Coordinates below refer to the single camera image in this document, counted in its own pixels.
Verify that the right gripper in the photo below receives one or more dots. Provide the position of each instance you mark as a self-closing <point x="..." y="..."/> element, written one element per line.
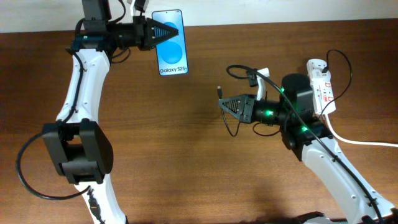
<point x="247" y="109"/>

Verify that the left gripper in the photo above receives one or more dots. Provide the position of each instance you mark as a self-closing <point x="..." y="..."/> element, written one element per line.
<point x="140" y="23"/>

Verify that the blue screen Galaxy smartphone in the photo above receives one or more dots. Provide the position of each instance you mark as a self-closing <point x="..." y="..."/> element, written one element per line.
<point x="172" y="54"/>

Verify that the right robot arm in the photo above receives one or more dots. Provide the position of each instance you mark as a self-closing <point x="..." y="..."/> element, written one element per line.
<point x="314" y="145"/>

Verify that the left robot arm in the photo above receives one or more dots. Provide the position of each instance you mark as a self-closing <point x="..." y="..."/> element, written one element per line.
<point x="77" y="146"/>

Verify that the white USB charger plug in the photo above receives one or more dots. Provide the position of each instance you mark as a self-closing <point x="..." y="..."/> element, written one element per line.
<point x="315" y="70"/>

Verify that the white power strip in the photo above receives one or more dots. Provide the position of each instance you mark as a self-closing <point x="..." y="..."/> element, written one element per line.
<point x="322" y="97"/>

